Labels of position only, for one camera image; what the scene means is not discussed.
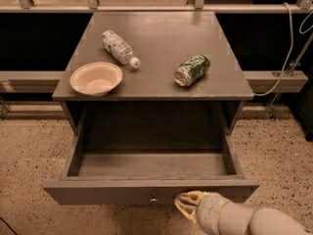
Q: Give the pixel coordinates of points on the metal railing frame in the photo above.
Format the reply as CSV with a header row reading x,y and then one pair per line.
x,y
257,83

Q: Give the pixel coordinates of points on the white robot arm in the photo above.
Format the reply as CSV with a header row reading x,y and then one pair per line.
x,y
217,215

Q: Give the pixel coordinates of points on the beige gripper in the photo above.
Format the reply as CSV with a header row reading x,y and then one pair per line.
x,y
208,211

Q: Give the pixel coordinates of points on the green soda can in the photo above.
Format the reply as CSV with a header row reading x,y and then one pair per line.
x,y
191,70

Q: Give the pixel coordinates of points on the grey wooden cabinet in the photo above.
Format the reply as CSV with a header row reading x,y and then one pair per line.
x,y
163,41

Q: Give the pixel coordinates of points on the white paper bowl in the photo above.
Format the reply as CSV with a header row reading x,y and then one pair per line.
x,y
96,79

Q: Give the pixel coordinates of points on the clear plastic water bottle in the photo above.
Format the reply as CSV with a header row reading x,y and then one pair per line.
x,y
120,49

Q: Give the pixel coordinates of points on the grey top drawer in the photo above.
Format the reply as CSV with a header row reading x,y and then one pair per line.
x,y
124,153

